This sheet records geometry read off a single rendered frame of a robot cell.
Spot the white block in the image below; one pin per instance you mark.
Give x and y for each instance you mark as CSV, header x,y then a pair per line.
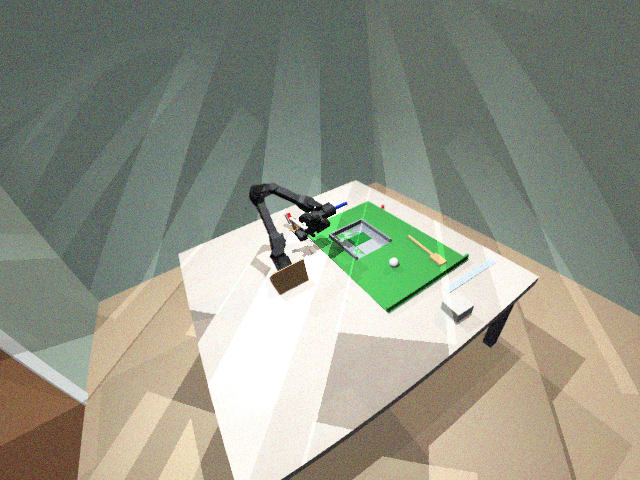
x,y
457,307

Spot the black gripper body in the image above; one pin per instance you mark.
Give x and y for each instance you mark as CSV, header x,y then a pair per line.
x,y
302,235

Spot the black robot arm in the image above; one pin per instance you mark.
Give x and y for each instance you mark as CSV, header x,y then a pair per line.
x,y
277,241

